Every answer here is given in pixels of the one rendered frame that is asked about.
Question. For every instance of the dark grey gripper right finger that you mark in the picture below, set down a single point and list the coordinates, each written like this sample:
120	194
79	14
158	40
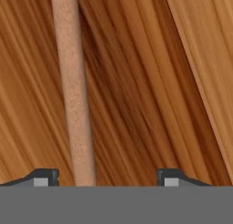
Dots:
171	175

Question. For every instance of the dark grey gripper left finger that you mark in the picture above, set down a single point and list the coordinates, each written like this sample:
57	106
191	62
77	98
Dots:
42	175

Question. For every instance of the wooden drawer front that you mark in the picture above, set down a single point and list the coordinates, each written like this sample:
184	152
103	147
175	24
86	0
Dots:
136	91

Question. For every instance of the light wooden cabinet panel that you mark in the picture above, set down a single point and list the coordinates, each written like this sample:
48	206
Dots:
209	57

